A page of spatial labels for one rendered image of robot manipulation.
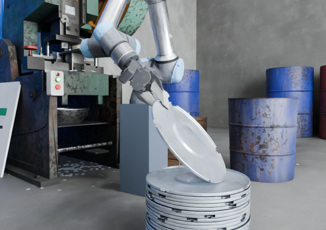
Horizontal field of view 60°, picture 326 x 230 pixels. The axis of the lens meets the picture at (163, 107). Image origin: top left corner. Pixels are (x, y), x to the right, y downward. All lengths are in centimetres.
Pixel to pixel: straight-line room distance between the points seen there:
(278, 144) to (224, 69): 335
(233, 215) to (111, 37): 63
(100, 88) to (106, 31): 102
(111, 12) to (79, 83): 75
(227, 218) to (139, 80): 45
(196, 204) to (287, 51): 402
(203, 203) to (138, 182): 77
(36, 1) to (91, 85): 62
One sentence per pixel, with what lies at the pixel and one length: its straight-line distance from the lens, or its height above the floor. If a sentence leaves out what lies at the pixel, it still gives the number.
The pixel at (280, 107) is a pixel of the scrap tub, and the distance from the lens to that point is 170.
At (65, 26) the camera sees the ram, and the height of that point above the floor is 94.
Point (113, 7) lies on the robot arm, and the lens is 122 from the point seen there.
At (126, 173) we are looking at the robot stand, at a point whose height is 10.
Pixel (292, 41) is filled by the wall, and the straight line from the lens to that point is 459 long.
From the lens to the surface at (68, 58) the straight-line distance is 193.
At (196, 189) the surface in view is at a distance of 74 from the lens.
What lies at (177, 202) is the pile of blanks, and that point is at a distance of 71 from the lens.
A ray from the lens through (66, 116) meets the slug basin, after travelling 191.
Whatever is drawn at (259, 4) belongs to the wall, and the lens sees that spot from 490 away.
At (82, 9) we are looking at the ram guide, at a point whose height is 108.
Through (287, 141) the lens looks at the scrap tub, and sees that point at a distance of 176.
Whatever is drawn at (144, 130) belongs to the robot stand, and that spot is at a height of 32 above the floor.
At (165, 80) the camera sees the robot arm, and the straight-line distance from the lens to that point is 138.
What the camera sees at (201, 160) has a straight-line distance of 79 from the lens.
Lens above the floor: 47
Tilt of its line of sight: 2 degrees down
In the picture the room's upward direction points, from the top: straight up
